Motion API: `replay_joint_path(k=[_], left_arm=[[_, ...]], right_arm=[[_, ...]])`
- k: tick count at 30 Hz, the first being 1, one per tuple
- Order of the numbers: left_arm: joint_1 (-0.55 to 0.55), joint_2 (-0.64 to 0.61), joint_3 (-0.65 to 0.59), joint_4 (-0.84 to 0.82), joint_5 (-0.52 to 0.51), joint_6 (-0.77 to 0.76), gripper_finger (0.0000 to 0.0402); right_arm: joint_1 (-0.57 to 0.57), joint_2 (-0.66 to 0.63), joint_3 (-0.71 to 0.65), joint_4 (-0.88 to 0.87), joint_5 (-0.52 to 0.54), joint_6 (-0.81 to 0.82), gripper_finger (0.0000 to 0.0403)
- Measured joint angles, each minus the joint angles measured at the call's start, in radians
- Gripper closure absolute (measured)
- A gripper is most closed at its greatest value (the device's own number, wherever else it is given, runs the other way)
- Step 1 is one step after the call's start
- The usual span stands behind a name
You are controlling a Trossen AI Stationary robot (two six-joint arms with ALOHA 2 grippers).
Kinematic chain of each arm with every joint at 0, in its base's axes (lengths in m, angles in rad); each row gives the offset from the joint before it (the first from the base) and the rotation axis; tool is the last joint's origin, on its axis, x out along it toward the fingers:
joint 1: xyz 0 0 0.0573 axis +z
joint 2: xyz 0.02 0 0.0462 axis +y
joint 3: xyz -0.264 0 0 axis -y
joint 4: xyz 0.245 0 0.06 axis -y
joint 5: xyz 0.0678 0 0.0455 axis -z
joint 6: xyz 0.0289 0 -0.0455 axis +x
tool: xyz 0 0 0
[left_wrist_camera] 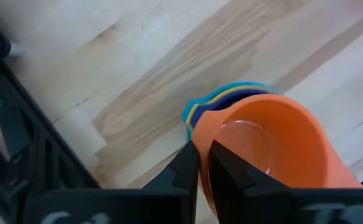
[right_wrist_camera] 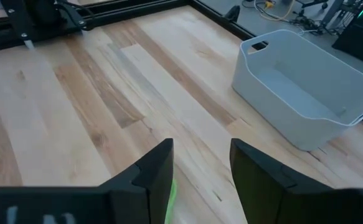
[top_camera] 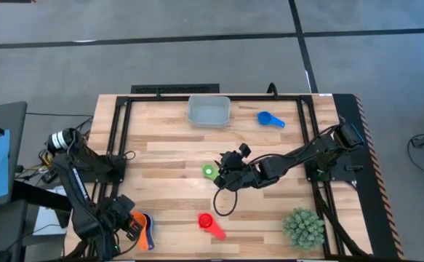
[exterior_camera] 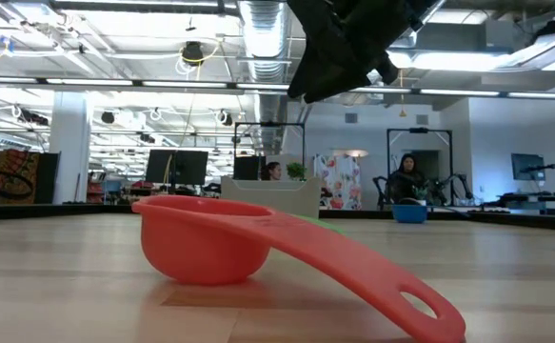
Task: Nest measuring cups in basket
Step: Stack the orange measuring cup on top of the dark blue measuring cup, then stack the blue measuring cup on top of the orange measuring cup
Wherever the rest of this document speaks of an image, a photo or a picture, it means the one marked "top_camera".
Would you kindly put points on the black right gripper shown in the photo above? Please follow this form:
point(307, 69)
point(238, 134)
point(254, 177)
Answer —
point(239, 178)

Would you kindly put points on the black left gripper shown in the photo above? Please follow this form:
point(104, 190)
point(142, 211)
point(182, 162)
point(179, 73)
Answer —
point(119, 213)

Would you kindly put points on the orange measuring cup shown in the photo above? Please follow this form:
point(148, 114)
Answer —
point(142, 238)

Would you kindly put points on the navy measuring cup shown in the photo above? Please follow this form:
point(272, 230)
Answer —
point(148, 223)

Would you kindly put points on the green measuring cup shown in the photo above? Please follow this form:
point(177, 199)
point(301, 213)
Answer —
point(208, 170)

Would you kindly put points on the red measuring cup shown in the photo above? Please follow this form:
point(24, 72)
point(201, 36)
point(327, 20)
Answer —
point(206, 221)

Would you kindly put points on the small blue measuring cup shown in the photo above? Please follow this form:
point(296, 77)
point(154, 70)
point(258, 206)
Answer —
point(265, 118)

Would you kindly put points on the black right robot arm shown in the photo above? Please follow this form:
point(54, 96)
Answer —
point(306, 153)

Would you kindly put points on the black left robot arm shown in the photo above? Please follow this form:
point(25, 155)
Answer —
point(77, 182)

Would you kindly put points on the grey plastic basket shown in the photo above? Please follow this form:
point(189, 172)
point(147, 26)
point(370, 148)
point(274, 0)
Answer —
point(208, 113)

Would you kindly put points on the white sheet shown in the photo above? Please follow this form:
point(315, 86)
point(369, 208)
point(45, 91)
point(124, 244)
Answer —
point(48, 218)

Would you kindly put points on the green artificial succulent plant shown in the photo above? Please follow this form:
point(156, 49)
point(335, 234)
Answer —
point(303, 229)

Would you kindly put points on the black floor grate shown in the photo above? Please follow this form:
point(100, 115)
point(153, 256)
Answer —
point(175, 89)

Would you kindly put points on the black power adapter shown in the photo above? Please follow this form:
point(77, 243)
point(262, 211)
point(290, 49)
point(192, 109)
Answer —
point(50, 176)

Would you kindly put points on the black hazard-striped mat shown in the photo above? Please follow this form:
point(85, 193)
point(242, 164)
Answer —
point(346, 109)

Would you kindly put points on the grey side desk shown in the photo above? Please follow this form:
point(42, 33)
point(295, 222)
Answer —
point(15, 120)

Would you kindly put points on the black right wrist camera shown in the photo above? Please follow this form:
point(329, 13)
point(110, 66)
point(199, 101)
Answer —
point(244, 150)

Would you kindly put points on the black metal table frame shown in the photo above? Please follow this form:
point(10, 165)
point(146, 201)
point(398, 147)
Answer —
point(160, 98)

